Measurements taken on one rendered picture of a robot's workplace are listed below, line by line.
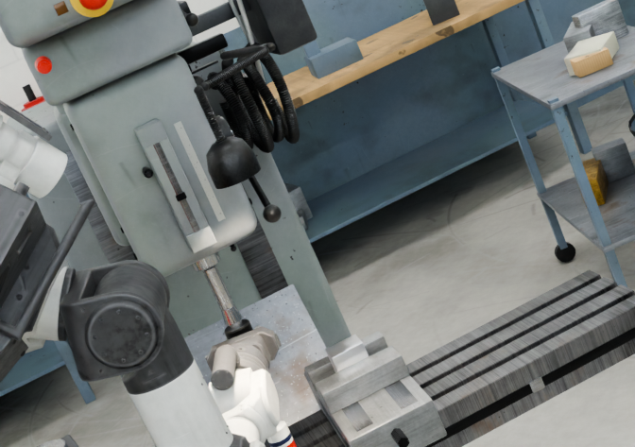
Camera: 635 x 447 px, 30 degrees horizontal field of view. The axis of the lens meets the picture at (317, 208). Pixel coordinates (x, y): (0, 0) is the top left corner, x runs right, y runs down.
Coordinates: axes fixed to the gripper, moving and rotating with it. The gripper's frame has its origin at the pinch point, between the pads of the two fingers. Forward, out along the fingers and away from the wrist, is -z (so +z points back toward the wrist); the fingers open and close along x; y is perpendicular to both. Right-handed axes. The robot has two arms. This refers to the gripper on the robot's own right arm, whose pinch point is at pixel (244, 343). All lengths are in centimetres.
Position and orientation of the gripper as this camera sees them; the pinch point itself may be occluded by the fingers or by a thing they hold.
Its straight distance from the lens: 202.1
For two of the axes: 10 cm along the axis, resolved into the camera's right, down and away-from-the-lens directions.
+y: 3.8, 8.9, 2.5
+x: -9.2, 3.7, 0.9
